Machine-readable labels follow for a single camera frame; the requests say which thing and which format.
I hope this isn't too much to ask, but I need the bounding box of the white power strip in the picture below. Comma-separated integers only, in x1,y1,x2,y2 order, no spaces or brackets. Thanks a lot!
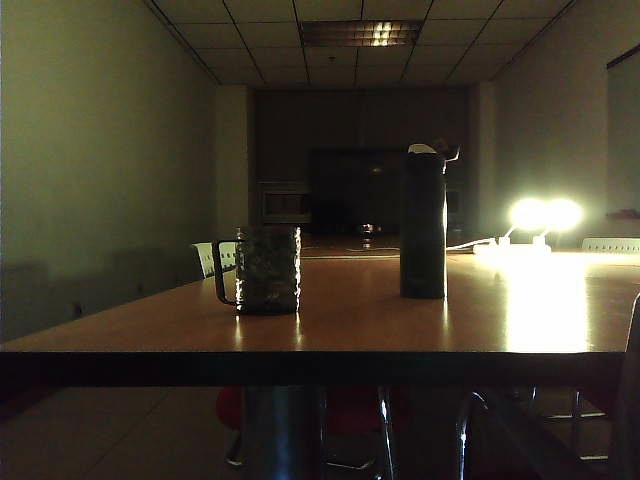
472,236,553,257

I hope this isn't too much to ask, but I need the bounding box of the chrome chair leg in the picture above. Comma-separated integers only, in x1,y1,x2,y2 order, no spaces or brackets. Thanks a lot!
376,385,397,480

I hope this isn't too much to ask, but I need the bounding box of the chrome chair frame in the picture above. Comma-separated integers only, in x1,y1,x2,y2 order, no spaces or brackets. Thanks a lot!
451,389,502,480

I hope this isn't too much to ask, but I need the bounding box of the textured glass mug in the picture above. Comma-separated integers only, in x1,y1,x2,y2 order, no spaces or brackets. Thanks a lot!
211,225,303,317

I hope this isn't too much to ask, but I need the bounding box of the metal table leg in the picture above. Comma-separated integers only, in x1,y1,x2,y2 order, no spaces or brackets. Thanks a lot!
241,385,327,480

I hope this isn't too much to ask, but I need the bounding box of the red chair seat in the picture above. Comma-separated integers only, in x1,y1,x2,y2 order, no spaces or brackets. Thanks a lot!
215,385,412,432

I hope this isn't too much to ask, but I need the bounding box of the black thermos cup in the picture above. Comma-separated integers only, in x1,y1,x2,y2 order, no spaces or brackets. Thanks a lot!
399,141,462,301

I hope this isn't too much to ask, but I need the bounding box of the dark chair backrest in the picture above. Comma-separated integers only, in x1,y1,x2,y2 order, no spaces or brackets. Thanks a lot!
613,291,640,480

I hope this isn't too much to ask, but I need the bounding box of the white perforated chair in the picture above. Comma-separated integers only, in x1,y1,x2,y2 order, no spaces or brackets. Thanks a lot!
580,236,640,254
190,241,238,282

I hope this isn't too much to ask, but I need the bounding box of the grey wall cabinet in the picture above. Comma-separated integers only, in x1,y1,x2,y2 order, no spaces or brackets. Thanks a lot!
256,180,313,225

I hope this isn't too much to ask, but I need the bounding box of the bright plug-in lamp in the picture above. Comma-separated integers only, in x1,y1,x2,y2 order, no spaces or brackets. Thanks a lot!
545,197,585,232
508,197,549,232

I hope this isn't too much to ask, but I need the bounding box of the wall whiteboard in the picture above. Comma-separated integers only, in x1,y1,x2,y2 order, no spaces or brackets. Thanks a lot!
605,49,640,202

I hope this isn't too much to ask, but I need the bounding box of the white power cable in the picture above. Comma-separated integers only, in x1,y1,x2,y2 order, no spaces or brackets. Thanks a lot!
444,238,497,251

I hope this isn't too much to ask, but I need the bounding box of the black television screen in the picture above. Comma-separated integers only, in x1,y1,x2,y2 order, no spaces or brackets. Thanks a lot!
306,146,409,237

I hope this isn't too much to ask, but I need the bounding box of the ceiling light grille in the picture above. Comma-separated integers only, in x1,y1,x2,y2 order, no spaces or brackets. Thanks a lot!
300,19,424,49

